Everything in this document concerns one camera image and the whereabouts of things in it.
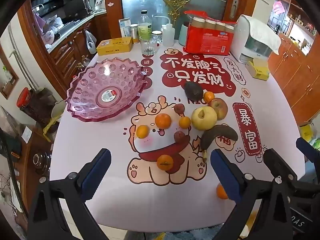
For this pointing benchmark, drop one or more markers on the printed tablecloth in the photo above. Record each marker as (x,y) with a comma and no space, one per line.
(112,142)

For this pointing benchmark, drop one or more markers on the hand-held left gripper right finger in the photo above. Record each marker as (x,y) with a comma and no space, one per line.
(225,175)

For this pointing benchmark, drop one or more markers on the yellow tissue box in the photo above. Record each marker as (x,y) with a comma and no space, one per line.
(257,68)

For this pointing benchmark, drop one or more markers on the small glass jar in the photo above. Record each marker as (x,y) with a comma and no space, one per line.
(156,36)

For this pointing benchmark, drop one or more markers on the pink plastic fruit bowl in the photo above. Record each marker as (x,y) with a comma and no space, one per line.
(87,92)

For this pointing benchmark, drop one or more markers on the white hanging plastic bag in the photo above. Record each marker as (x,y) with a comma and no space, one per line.
(90,42)

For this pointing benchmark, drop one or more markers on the small tangerine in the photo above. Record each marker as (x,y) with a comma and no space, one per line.
(185,122)
(221,191)
(165,162)
(142,131)
(208,97)

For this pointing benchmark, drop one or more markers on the white countertop appliance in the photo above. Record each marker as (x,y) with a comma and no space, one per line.
(246,45)

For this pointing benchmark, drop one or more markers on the clear glass tumbler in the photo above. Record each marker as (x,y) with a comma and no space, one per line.
(148,45)

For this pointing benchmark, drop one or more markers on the red lychee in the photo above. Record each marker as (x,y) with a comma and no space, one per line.
(179,135)
(179,108)

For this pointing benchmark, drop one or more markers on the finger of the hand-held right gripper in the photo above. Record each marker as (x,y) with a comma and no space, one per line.
(277,161)
(306,145)

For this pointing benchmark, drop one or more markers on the wooden kitchen cabinet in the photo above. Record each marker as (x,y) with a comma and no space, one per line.
(67,52)

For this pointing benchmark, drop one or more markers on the white cloth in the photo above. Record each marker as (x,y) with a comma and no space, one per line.
(265,33)

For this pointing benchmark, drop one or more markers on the red apple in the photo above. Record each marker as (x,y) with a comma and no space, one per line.
(220,107)

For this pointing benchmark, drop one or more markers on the white squeeze bottle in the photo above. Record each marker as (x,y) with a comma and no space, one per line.
(167,33)

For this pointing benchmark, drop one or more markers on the red pack of paper cups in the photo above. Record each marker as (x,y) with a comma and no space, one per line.
(210,38)

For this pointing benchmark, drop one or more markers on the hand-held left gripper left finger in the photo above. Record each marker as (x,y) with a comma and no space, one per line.
(100,171)

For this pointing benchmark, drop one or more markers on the wooden sideboard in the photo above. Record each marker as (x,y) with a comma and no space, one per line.
(295,62)

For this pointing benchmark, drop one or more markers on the overripe dark banana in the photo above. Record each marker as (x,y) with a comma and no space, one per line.
(217,135)

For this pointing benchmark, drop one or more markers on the white refrigerator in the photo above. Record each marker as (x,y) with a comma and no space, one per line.
(17,55)

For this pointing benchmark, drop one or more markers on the yellow pear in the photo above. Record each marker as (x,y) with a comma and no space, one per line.
(203,118)

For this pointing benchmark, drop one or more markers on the teal cup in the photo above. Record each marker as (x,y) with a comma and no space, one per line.
(184,33)

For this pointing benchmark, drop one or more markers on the clear bottle with green label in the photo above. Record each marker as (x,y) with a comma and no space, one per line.
(145,27)

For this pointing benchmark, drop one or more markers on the yellow tin box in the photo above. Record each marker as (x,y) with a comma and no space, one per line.
(114,46)

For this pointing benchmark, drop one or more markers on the silver metal can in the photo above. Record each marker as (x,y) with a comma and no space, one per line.
(134,33)

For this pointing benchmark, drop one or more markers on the white and blue carton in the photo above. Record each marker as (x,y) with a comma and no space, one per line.
(125,27)

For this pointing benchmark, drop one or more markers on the dark avocado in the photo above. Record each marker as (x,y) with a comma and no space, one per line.
(193,90)

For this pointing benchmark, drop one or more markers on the large tangerine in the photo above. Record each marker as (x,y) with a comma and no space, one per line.
(163,120)

